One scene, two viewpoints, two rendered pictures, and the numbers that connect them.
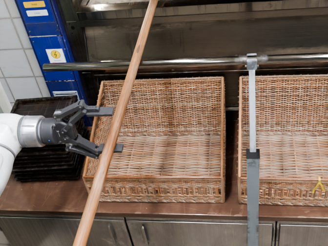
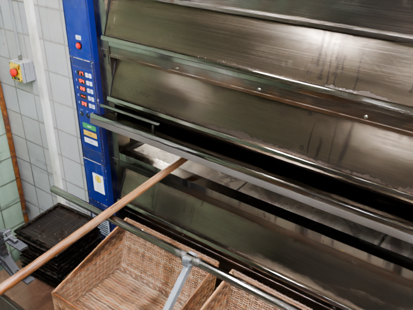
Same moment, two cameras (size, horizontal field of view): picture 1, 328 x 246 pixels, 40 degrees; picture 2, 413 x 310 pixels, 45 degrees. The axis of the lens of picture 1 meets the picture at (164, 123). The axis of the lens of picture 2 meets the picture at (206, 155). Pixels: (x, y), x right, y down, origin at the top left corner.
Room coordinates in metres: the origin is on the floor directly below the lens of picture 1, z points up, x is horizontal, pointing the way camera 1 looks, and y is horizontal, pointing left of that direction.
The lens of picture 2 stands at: (0.03, -0.86, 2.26)
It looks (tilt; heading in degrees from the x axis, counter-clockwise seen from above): 29 degrees down; 23
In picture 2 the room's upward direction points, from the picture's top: straight up
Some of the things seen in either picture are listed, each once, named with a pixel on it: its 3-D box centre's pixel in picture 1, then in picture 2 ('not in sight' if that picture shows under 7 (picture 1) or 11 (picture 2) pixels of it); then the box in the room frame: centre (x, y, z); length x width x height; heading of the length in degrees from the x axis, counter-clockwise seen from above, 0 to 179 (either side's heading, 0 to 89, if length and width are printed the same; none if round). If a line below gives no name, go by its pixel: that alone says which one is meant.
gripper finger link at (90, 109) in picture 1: (89, 106); (11, 236); (0.93, 0.19, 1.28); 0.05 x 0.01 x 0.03; 77
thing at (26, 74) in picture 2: not in sight; (21, 70); (1.81, 0.87, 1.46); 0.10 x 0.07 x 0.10; 76
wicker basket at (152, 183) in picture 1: (158, 137); (136, 290); (1.38, 0.03, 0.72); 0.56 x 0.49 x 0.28; 77
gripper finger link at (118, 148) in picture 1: (111, 148); (24, 277); (0.93, 0.16, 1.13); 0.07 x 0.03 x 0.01; 77
